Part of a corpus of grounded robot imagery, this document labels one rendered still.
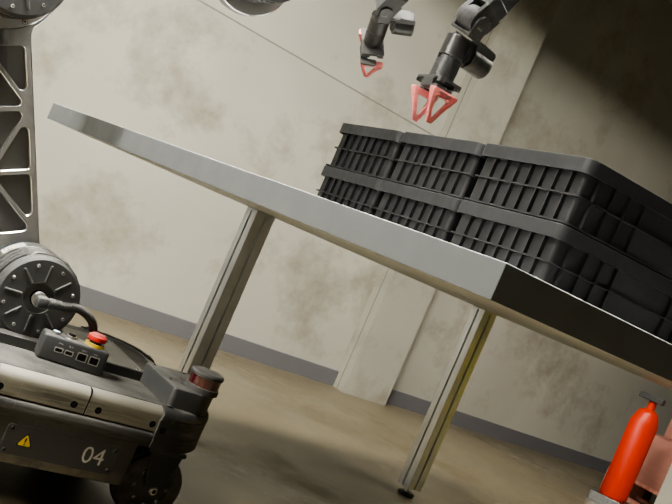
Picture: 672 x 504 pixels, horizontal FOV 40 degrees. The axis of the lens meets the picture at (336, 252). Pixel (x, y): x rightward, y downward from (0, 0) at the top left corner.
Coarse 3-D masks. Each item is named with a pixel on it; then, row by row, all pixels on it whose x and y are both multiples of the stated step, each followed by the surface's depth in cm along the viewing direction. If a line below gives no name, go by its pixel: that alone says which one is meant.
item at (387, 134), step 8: (344, 128) 217; (352, 128) 213; (360, 128) 210; (368, 128) 207; (376, 128) 203; (368, 136) 205; (376, 136) 202; (384, 136) 199; (392, 136) 196; (400, 136) 194
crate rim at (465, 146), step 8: (408, 136) 190; (416, 136) 188; (424, 136) 185; (432, 136) 182; (416, 144) 186; (424, 144) 184; (432, 144) 181; (440, 144) 179; (448, 144) 176; (456, 144) 174; (464, 144) 172; (472, 144) 169; (480, 144) 168; (464, 152) 171; (472, 152) 168; (480, 152) 168
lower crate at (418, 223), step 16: (384, 192) 193; (400, 192) 185; (416, 192) 180; (432, 192) 175; (384, 208) 189; (400, 208) 185; (416, 208) 180; (432, 208) 174; (448, 208) 168; (400, 224) 183; (416, 224) 177; (432, 224) 172; (448, 224) 169; (448, 240) 169
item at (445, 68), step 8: (440, 56) 205; (448, 56) 202; (440, 64) 203; (448, 64) 202; (456, 64) 203; (432, 72) 204; (440, 72) 202; (448, 72) 203; (456, 72) 204; (440, 80) 200; (448, 80) 200; (448, 88) 204; (456, 88) 202
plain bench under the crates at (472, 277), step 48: (144, 144) 170; (240, 192) 136; (288, 192) 125; (240, 240) 246; (336, 240) 152; (384, 240) 106; (432, 240) 100; (240, 288) 248; (480, 288) 92; (528, 288) 93; (192, 336) 249; (480, 336) 300; (576, 336) 98; (624, 336) 102; (432, 432) 298
